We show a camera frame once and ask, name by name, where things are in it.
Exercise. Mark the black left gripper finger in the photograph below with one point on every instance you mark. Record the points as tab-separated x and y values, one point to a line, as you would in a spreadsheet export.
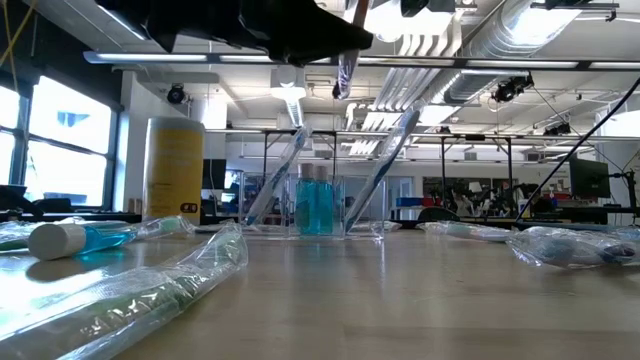
320	37

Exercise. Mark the dark blue toothbrush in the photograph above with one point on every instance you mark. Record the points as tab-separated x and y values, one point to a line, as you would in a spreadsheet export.
565	248

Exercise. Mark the long ceiling light strip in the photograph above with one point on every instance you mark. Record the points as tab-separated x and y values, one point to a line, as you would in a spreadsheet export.
210	58

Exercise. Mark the dark monitor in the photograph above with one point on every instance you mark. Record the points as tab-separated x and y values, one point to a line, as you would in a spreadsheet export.
214	173

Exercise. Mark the yellow wipes canister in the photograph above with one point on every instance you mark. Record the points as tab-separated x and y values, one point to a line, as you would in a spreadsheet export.
172	170

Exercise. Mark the clear acrylic organizer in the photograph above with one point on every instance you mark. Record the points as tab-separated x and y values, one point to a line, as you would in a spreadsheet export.
287	200

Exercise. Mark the black ceiling device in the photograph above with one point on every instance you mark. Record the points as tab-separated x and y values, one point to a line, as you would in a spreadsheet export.
510	89
557	129

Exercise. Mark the large window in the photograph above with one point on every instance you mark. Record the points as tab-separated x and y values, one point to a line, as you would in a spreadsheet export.
65	160

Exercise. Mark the black monitor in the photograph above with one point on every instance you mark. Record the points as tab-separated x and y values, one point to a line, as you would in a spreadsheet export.
590	177

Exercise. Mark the black round ceiling camera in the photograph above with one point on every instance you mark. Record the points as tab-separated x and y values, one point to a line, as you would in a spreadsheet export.
176	93

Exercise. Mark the silver ventilation duct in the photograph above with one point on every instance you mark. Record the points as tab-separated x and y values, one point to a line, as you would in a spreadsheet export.
505	30

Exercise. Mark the black aluminium table frame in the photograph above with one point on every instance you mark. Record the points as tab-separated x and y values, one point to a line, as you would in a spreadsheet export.
100	216

